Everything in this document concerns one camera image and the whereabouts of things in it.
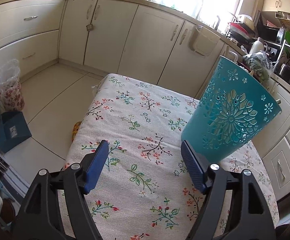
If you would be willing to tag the floral white tablecloth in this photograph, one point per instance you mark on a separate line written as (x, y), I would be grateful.
(144, 190)

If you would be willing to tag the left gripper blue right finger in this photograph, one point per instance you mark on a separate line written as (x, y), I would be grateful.
(197, 166)

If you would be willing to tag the green vegetables plastic bag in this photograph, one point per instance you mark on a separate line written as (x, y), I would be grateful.
(260, 64)

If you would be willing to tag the turquoise perforated plastic basket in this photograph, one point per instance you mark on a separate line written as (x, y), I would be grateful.
(234, 108)

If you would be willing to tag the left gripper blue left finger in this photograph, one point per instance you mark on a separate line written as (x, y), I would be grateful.
(92, 165)

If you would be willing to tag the floral plastic bag bin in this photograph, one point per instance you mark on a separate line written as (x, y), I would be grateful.
(10, 86)

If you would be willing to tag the white hanging door bin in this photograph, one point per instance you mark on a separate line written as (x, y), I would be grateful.
(203, 41)

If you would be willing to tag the black microwave oven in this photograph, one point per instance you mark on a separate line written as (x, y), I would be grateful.
(268, 33)

